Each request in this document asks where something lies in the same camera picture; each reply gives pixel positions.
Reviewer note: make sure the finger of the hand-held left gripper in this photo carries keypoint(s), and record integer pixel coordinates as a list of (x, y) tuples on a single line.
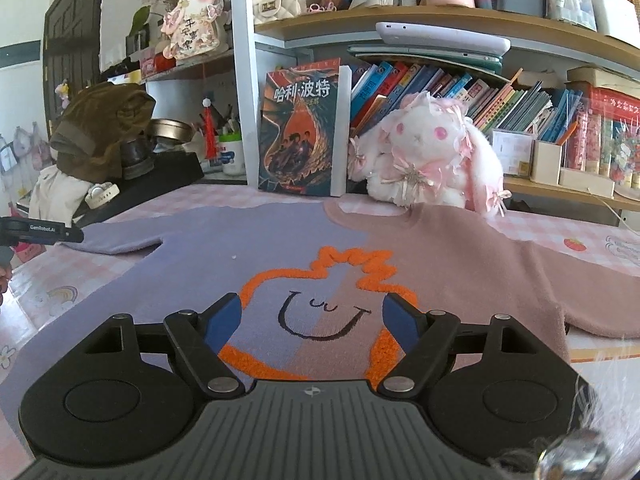
[(72, 235)]

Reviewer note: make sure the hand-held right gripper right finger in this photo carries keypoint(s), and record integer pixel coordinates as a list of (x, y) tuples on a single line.
[(400, 320)]

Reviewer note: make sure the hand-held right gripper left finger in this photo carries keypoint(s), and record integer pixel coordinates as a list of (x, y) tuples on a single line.
[(225, 320)]

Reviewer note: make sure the purple and pink sweater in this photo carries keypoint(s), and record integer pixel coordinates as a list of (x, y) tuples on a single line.
[(200, 260)]

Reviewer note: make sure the white cloth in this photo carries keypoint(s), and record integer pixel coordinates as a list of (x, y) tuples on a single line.
[(57, 195)]

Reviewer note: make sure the white wristwatch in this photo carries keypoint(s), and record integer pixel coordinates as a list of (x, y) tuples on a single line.
[(100, 195)]

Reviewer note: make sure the dark round stand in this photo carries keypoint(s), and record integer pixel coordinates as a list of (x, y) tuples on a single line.
[(137, 160)]

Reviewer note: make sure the olive green cloth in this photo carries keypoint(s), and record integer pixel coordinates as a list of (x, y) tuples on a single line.
[(100, 125)]

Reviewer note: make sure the black case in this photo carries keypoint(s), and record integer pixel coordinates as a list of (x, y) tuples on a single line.
[(170, 175)]

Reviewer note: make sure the metal bowl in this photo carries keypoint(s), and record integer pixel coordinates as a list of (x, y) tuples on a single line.
[(172, 130)]

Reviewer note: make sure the white jar with green lid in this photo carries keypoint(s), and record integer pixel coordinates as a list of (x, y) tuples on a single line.
[(232, 157)]

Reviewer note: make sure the white pink plush bunny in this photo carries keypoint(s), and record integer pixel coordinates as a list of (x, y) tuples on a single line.
[(430, 155)]

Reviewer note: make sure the red tassel charm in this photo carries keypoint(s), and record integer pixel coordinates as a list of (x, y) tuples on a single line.
[(209, 135)]

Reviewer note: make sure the bunch of pens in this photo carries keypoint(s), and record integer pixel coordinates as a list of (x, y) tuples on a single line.
[(230, 122)]

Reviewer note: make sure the dark wooden door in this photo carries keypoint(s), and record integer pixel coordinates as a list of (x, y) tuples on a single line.
[(72, 35)]

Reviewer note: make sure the dragon cover book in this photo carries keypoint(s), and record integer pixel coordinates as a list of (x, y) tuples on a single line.
[(300, 130)]

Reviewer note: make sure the white pen holder box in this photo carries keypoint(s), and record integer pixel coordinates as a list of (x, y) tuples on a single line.
[(545, 162)]

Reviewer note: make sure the green plant leaf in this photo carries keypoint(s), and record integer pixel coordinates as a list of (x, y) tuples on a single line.
[(140, 20)]

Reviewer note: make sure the white wooden bookshelf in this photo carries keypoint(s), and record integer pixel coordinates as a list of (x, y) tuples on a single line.
[(242, 85)]

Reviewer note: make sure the row of colourful books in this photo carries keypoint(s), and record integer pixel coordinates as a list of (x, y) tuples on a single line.
[(500, 105)]

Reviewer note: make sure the paper doll ornament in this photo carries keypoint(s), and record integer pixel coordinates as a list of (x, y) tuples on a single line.
[(192, 27)]

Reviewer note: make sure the white tablet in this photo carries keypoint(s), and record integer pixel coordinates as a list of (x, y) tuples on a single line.
[(440, 39)]

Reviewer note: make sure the red printed box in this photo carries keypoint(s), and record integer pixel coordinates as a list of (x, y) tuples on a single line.
[(615, 102)]

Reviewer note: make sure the pink hair scrunchie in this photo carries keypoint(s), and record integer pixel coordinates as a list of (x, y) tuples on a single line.
[(320, 8)]

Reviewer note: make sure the white storage box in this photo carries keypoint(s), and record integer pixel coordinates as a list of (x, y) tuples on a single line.
[(615, 12)]

